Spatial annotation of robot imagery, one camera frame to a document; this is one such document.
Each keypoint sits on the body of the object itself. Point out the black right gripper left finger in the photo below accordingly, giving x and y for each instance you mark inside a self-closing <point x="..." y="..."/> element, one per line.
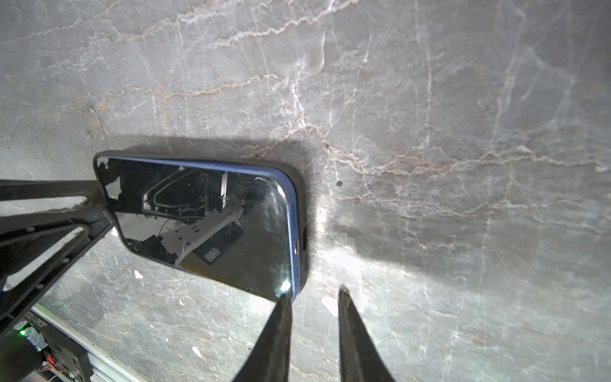
<point x="270" y="357"/>

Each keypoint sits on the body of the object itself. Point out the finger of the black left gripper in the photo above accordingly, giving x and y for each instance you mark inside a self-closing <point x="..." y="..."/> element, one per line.
<point x="25" y="237"/>

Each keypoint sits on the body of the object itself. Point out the black phone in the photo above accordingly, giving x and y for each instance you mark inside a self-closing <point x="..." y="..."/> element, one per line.
<point x="200" y="224"/>

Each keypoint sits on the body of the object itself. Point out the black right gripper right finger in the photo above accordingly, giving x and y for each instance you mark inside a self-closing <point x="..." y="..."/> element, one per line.
<point x="359" y="359"/>

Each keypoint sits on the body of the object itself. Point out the black phone case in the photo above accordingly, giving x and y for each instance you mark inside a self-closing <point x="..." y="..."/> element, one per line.
<point x="298" y="215"/>

